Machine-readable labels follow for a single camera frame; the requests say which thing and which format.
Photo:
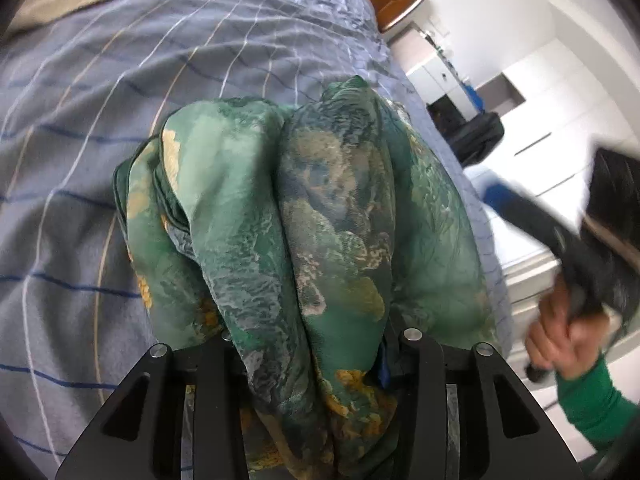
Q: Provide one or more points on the blue cloth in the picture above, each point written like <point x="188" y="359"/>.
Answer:
<point x="472" y="95"/>

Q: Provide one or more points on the blue checked duvet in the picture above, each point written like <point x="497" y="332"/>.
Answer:
<point x="100" y="110"/>

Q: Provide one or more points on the green printed jacket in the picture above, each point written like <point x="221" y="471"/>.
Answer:
<point x="300" y="210"/>

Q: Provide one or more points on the white low shelf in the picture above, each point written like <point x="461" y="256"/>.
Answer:
<point x="530" y="270"/>

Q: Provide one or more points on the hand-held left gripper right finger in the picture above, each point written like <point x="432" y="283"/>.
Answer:
<point x="415" y="365"/>

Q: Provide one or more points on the white wardrobe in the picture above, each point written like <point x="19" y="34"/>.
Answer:
<point x="550" y="110"/>

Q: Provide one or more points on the person's right hand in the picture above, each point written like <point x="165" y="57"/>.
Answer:
<point x="560" y="340"/>

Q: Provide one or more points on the beige pillow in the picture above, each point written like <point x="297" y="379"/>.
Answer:
<point x="60" y="0"/>

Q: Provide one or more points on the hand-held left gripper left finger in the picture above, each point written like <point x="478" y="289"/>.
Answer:
<point x="215" y="375"/>

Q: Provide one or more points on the person's right forearm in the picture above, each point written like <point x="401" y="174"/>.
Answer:
<point x="595" y="410"/>

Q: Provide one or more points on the black bag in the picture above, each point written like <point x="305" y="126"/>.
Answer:
<point x="475" y="135"/>

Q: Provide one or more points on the white bedside cabinet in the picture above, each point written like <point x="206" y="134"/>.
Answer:
<point x="425" y="77"/>

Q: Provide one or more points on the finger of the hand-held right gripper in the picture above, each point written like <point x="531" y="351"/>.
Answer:
<point x="500" y="195"/>

